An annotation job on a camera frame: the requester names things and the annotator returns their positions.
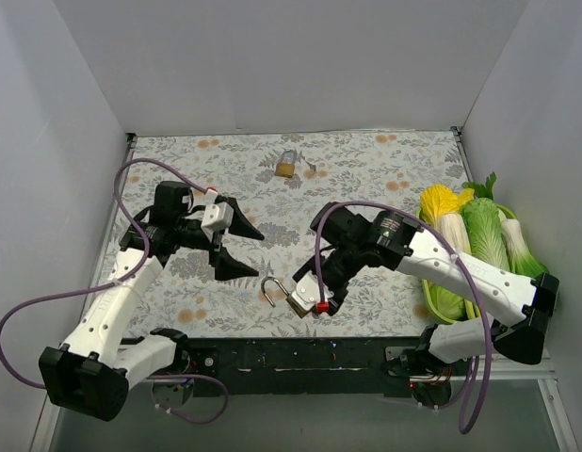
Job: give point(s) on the large brass padlock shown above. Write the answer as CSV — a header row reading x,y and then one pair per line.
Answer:
x,y
285,166
286,294

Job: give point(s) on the floral patterned table mat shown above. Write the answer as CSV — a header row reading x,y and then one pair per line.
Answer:
x,y
382,166

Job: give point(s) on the yellow napa cabbage toy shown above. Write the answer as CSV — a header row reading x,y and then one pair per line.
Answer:
x,y
439,200

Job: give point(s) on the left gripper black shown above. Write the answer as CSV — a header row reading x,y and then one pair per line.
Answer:
x,y
216,238

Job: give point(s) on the green napa cabbage toy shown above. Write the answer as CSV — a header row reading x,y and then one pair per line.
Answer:
x,y
483,226

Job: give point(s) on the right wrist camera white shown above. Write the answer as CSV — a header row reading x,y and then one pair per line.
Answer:
x,y
306,294

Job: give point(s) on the bok choy toy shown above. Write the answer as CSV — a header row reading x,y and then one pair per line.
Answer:
x,y
521,260

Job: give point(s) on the aluminium frame rail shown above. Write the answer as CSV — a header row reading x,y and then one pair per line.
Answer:
x,y
522,412

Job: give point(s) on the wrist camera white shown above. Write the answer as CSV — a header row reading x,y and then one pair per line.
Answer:
x,y
217,217
306,294

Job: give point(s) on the round green cabbage toy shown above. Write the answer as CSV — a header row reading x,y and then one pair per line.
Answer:
x,y
448,305

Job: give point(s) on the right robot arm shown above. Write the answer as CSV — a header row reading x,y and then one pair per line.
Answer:
x,y
515,310

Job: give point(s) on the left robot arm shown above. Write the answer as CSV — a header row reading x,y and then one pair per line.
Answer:
x,y
89,373

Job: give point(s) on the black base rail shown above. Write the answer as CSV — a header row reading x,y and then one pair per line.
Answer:
x,y
296,366

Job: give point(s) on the green plastic basket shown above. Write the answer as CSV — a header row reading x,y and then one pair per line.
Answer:
x,y
478,234

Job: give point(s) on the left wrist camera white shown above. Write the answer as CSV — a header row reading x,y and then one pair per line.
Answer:
x,y
217,217

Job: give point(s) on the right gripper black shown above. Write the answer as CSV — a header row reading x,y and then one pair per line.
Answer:
x,y
332,286

